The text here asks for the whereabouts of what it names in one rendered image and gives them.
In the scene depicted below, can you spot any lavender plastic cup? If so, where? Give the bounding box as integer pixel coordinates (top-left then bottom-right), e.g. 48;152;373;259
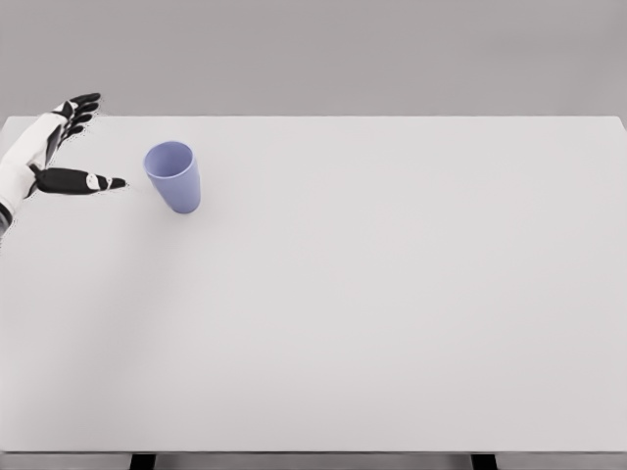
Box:
142;140;202;215

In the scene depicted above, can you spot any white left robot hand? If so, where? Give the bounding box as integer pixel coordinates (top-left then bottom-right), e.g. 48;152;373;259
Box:
0;92;130;199

